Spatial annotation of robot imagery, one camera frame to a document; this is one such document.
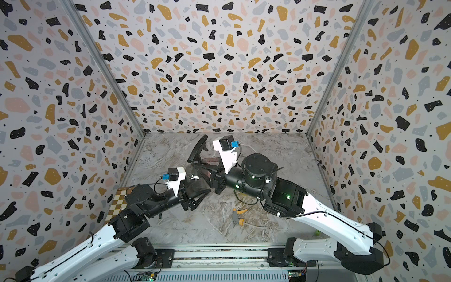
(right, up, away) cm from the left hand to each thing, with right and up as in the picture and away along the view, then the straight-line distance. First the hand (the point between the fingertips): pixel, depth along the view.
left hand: (206, 183), depth 60 cm
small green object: (+47, -26, +20) cm, 58 cm away
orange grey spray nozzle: (+10, -22, +24) cm, 33 cm away
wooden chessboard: (-48, -15, +28) cm, 58 cm away
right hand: (0, +7, -11) cm, 13 cm away
